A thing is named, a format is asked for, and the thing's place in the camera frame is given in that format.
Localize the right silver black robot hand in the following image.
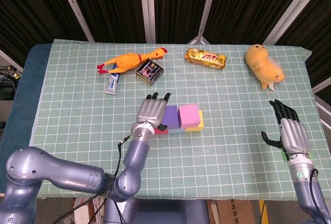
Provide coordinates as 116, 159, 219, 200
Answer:
261, 99, 312, 161

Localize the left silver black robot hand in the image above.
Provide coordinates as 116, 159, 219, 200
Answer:
137, 92, 172, 131

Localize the purple foam cube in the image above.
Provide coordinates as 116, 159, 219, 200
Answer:
162, 104, 180, 128

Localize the pink foam cube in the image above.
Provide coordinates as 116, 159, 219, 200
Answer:
178, 103, 201, 129

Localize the yellow foam cube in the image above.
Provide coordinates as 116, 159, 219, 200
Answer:
185, 109, 204, 132

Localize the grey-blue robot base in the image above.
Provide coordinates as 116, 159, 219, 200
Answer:
103, 198, 210, 224

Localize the green foam cube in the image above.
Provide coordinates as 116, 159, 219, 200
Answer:
280, 148, 314, 161

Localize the black rectangular tin can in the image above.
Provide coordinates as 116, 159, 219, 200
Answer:
135, 58, 164, 86

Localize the white blue toothpaste tube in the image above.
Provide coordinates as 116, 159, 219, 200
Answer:
104, 63, 122, 96

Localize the orange rubber chicken toy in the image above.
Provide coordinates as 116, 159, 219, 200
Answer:
96, 47, 168, 75

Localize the green checkered tablecloth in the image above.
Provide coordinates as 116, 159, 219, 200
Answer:
28, 39, 325, 201

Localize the gold biscuit packet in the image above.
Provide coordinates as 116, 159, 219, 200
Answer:
184, 48, 228, 70

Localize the yellow plush animal toy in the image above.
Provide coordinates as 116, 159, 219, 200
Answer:
245, 43, 287, 91

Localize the brown cardboard box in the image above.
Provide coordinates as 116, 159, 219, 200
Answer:
206, 199, 257, 224

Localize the black pleated curtain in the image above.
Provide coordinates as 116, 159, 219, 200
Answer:
0, 0, 331, 100

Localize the dark blue table pad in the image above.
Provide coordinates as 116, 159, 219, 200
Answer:
0, 43, 54, 178

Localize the white metal frame post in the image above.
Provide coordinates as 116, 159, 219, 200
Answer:
0, 49, 24, 72
311, 77, 331, 93
187, 0, 220, 45
139, 0, 157, 44
55, 0, 95, 42
262, 0, 324, 45

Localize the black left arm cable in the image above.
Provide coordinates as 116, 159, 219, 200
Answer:
51, 135, 131, 224

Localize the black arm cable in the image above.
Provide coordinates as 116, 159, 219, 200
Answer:
51, 135, 131, 224
309, 168, 328, 224

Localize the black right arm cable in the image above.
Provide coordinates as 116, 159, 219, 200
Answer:
309, 168, 328, 224

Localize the black equipment with cables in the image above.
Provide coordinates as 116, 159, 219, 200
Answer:
0, 65, 22, 101

